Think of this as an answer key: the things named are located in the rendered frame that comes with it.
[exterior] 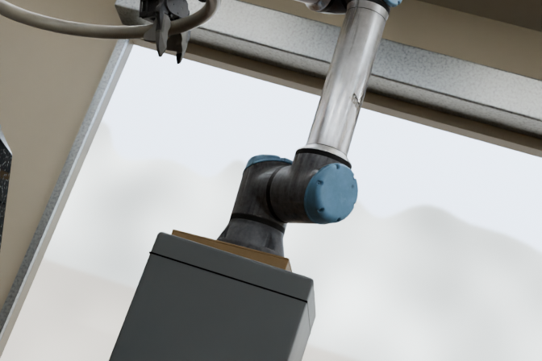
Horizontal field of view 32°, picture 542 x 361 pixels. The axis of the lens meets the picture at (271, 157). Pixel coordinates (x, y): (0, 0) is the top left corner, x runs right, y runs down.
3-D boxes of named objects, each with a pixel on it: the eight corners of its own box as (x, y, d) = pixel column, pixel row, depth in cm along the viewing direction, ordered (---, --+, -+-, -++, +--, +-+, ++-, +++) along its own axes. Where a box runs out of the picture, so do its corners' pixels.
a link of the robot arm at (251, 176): (258, 232, 263) (275, 173, 268) (302, 234, 251) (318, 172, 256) (218, 213, 253) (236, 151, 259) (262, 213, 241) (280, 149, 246)
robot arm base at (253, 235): (223, 260, 261) (233, 226, 264) (289, 275, 256) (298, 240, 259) (204, 241, 244) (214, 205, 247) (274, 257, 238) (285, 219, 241)
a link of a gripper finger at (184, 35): (170, 67, 214) (166, 26, 215) (191, 63, 211) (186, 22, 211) (161, 67, 212) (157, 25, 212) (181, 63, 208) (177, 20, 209)
